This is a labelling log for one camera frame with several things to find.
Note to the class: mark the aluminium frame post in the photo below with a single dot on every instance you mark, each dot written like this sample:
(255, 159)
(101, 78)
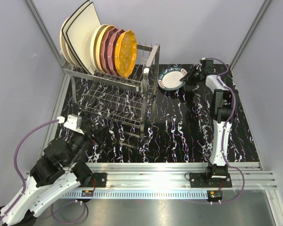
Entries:
(255, 23)
(38, 19)

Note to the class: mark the stainless steel dish rack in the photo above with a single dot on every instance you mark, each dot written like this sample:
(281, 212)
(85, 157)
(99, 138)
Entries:
(123, 100)

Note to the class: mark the aluminium frame post left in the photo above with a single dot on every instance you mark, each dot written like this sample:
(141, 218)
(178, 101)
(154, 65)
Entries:
(38, 19)

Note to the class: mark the white plate teal rim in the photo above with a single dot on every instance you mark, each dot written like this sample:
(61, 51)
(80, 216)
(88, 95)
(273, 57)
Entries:
(170, 78)

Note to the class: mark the pink dotted plate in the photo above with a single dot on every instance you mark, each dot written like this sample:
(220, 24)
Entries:
(106, 48)
(113, 53)

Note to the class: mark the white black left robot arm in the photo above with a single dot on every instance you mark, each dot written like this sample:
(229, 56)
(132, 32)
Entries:
(58, 171)

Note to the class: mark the slotted cable duct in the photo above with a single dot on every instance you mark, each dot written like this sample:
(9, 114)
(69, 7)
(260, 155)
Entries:
(136, 194)

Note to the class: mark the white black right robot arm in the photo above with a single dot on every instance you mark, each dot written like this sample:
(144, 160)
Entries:
(222, 111)

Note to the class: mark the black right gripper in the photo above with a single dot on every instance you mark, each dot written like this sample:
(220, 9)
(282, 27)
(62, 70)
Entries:
(188, 77)

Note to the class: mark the orange dotted plate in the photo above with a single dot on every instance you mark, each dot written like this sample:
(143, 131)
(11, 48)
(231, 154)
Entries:
(125, 53)

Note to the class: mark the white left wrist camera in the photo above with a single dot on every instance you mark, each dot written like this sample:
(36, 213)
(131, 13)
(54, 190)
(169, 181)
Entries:
(72, 122)

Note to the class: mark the cream square plate black rim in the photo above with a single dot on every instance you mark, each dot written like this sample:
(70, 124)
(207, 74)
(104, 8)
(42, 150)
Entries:
(78, 31)

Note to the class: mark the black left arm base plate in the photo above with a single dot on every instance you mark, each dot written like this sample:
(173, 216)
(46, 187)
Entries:
(99, 179)

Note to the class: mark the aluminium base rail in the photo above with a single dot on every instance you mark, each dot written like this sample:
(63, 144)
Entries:
(173, 176)

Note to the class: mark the white round plate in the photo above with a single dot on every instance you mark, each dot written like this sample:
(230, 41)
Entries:
(93, 45)

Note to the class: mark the pink dotted plate front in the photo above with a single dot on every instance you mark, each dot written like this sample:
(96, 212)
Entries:
(113, 53)

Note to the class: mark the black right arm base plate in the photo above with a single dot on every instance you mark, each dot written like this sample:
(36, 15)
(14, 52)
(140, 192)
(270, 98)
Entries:
(199, 180)

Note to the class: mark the yellow round plate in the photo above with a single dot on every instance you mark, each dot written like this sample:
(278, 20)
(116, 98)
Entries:
(103, 30)

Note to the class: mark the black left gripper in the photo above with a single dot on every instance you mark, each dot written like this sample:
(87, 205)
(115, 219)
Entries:
(98, 137)

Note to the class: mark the pink dotted plate rear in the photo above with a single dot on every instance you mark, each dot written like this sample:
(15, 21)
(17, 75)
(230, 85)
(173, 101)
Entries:
(106, 48)

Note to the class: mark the aluminium frame post right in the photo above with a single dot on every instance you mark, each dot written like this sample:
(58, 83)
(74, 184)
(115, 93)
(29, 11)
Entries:
(255, 23)

